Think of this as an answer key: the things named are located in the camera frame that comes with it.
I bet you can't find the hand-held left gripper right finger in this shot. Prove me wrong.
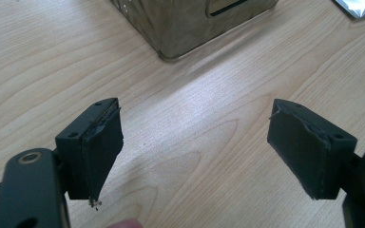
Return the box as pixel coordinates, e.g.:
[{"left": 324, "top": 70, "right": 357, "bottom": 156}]
[{"left": 266, "top": 98, "right": 358, "bottom": 200}]

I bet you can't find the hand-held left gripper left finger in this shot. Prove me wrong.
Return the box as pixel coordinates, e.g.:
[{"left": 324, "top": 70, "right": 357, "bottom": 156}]
[{"left": 54, "top": 97, "right": 125, "bottom": 211}]

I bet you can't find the silver foil packet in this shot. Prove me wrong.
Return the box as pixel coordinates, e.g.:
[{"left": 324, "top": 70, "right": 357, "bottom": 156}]
[{"left": 333, "top": 0, "right": 365, "bottom": 19}]

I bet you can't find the shiny metal tin box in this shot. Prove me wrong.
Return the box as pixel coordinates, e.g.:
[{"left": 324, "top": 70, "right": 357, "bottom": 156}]
[{"left": 108, "top": 0, "right": 279, "bottom": 62}]

